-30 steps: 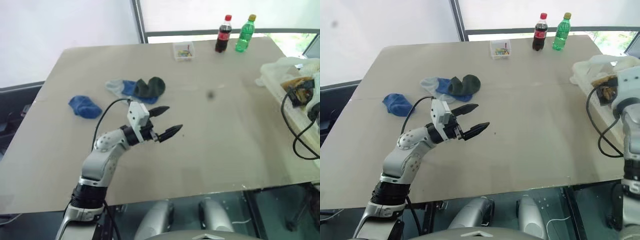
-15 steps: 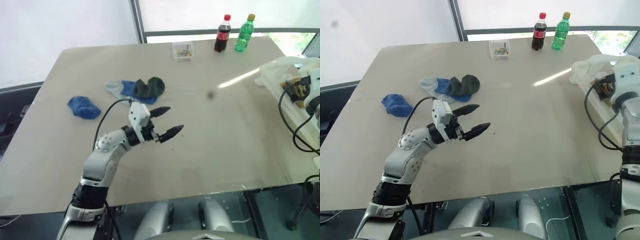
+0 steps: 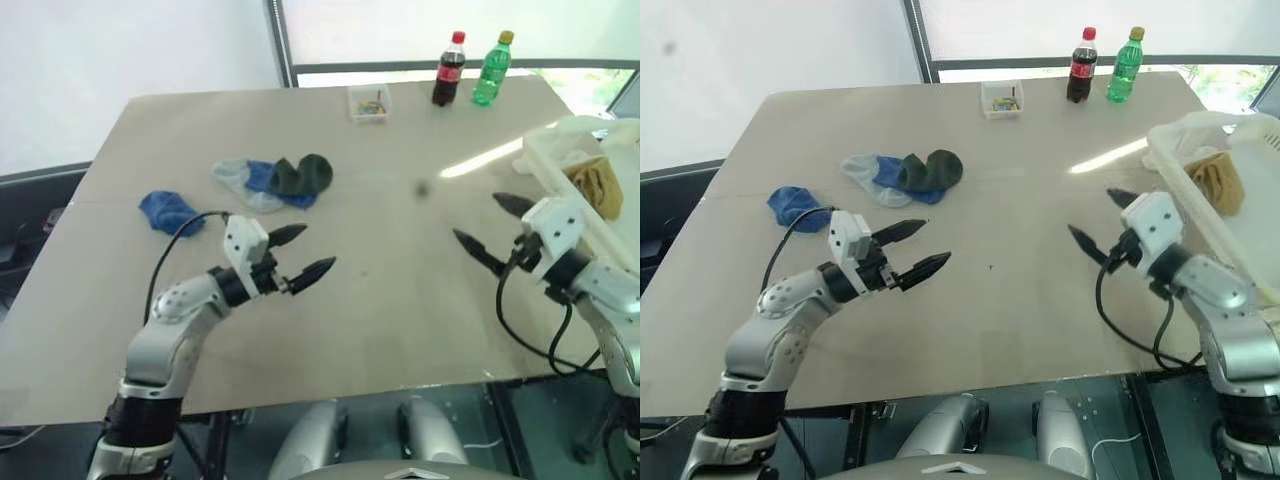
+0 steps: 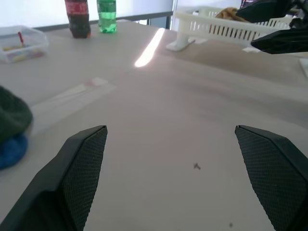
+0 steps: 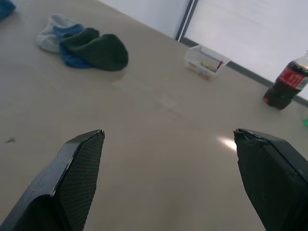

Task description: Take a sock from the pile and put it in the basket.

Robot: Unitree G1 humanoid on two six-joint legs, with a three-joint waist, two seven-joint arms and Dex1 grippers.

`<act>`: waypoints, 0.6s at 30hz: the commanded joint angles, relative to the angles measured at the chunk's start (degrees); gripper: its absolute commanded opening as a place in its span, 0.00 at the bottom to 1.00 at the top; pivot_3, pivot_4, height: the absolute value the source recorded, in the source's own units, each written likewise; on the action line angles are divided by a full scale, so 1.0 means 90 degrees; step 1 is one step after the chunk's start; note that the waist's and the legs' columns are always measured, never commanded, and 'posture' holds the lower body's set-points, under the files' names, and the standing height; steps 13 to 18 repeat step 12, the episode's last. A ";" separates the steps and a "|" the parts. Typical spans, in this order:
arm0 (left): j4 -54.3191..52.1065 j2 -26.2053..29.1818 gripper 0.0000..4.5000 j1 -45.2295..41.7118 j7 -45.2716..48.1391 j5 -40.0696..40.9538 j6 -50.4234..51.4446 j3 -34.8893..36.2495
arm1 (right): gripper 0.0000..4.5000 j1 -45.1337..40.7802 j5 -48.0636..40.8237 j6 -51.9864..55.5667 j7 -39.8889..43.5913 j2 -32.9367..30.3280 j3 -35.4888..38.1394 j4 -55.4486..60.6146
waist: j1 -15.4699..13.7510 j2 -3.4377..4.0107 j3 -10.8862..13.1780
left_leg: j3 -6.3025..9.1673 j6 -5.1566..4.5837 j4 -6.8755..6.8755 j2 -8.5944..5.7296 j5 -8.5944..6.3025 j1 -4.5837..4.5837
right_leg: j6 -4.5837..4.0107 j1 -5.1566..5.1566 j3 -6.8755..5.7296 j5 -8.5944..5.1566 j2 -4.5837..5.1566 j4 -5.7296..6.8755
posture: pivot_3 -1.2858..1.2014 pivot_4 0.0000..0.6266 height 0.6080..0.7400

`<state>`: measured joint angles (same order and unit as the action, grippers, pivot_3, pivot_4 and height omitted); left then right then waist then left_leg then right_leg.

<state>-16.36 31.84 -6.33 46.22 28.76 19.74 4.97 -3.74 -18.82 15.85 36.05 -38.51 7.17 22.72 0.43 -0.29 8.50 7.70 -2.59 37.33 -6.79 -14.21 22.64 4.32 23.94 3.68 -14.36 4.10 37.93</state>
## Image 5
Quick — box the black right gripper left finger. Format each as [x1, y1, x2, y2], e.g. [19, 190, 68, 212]
[0, 129, 105, 231]

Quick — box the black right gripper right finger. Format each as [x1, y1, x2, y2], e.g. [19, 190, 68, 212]
[233, 128, 308, 231]

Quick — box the clear plastic container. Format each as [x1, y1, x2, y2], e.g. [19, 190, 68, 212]
[184, 44, 231, 82]

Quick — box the cola bottle with red label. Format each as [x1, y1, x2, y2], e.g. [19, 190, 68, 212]
[262, 50, 308, 111]

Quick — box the blue sock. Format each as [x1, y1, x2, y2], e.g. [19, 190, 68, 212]
[52, 23, 93, 69]

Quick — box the dark green sock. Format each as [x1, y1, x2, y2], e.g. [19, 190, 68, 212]
[60, 27, 129, 72]

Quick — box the light grey sock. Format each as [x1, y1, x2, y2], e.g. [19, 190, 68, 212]
[36, 14, 77, 53]

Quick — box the dark blue fabric item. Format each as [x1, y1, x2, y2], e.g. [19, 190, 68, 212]
[0, 0, 16, 22]

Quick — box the white beaded blind chain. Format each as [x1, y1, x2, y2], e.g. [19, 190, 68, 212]
[180, 0, 196, 37]

